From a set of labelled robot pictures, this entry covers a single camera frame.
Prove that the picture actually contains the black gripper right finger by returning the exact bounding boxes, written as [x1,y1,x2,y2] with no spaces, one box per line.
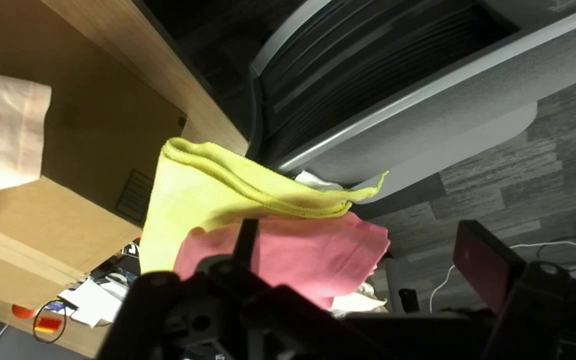
[452,218,576,360]

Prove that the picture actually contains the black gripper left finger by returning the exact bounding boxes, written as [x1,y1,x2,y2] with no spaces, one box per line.
[96,218,344,360]

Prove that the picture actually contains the yellow towel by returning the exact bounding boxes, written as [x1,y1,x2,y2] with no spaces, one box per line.
[139,136,393,275]

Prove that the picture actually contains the pink t-shirt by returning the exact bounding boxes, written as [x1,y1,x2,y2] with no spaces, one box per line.
[175,212,395,314]

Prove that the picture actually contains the cardboard box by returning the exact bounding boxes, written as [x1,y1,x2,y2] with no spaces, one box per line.
[0,0,190,315]

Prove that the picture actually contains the grey office chair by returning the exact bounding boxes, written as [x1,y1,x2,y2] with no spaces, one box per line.
[246,0,576,197]

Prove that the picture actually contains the white paper stack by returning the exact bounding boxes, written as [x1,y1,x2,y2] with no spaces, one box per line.
[56,278,124,330]

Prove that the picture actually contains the white floor cable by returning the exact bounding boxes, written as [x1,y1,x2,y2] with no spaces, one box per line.
[427,237,576,315]

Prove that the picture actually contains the orange handled scissors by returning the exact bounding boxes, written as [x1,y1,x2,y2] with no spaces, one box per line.
[11,297,70,346]

